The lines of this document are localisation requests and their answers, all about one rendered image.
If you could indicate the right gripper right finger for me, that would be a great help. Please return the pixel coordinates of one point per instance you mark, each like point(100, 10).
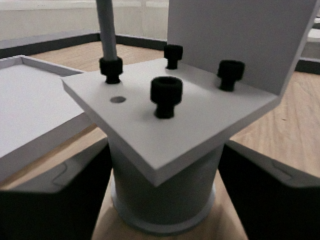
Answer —
point(273, 201)

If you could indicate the white bracket with holes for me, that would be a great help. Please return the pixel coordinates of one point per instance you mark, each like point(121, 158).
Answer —
point(268, 36)

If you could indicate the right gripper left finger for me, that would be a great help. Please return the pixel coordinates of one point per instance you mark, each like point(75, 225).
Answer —
point(62, 203)

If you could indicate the red screwdriver handle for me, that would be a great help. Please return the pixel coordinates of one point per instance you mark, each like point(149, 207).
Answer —
point(105, 16)

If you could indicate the black screw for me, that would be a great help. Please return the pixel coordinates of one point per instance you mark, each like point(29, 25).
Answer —
point(166, 92)
point(111, 69)
point(173, 53)
point(230, 71)

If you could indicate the grey cylinder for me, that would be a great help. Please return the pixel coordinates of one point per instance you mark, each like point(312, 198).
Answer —
point(176, 206)

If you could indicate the white shallow tray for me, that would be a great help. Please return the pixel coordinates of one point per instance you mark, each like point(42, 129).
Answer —
point(32, 100)

